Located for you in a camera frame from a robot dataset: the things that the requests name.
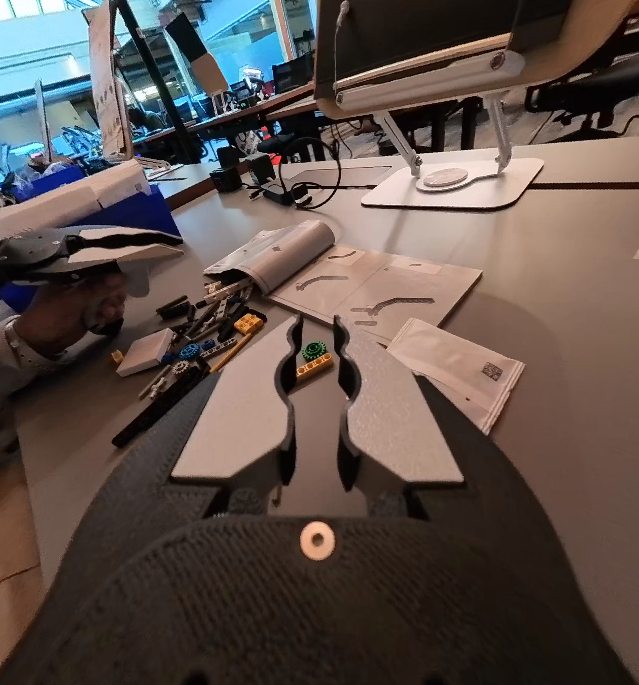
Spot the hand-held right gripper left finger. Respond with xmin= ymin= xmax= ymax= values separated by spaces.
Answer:
xmin=171 ymin=315 xmax=304 ymax=485

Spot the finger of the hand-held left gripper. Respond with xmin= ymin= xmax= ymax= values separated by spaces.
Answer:
xmin=67 ymin=245 xmax=179 ymax=298
xmin=69 ymin=225 xmax=184 ymax=253

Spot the long yellow lego beam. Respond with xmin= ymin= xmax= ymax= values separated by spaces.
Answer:
xmin=296 ymin=353 xmax=334 ymax=382

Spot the pile of lego pieces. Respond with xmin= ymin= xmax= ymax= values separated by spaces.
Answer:
xmin=111 ymin=278 xmax=269 ymax=447

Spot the yellow lego axle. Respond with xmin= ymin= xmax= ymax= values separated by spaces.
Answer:
xmin=210 ymin=333 xmax=253 ymax=374

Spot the black metal post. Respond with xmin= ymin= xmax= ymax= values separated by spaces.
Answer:
xmin=116 ymin=0 xmax=202 ymax=164

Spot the black office chair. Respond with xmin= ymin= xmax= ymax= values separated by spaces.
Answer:
xmin=525 ymin=70 xmax=639 ymax=140

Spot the person's left hand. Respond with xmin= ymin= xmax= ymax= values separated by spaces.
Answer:
xmin=22 ymin=270 xmax=127 ymax=356

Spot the white cardboard box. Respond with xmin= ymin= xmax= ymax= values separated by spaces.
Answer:
xmin=0 ymin=161 xmax=151 ymax=239

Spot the white paper bag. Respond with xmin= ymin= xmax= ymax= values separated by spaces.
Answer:
xmin=386 ymin=317 xmax=526 ymax=435

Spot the silver laptop stand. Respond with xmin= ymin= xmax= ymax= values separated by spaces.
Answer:
xmin=333 ymin=0 xmax=545 ymax=210

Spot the blue plastic bin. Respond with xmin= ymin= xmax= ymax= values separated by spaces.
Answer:
xmin=0 ymin=184 xmax=183 ymax=311

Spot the upright display board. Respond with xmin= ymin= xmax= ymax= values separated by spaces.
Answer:
xmin=86 ymin=5 xmax=183 ymax=177

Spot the lego instruction booklet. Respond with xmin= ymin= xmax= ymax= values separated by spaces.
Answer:
xmin=204 ymin=219 xmax=483 ymax=330

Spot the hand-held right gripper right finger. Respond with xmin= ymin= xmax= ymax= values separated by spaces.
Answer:
xmin=333 ymin=316 xmax=466 ymax=492

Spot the small white box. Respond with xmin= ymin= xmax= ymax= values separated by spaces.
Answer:
xmin=116 ymin=328 xmax=176 ymax=378

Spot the black cable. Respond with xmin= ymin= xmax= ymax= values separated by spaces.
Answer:
xmin=290 ymin=136 xmax=344 ymax=209

